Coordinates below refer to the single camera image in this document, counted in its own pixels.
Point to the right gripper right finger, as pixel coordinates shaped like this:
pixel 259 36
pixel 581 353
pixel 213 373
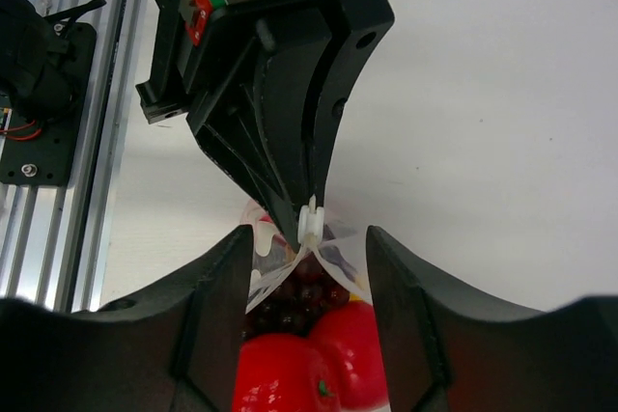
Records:
pixel 447 346

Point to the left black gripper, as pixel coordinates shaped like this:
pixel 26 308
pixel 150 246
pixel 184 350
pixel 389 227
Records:
pixel 254 61

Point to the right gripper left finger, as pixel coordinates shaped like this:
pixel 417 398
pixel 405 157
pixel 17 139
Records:
pixel 170 346

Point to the small red tomato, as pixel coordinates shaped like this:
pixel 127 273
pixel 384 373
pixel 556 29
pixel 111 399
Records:
pixel 349 337

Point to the dark grape bunch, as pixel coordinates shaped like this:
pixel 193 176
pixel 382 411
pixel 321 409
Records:
pixel 296 305

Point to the clear dotted zip bag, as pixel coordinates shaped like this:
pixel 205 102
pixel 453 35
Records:
pixel 341 254

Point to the aluminium mounting rail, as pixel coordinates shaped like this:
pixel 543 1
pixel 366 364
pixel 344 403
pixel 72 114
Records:
pixel 54 240

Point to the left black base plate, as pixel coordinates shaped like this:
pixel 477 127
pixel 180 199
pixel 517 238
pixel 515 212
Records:
pixel 40 148

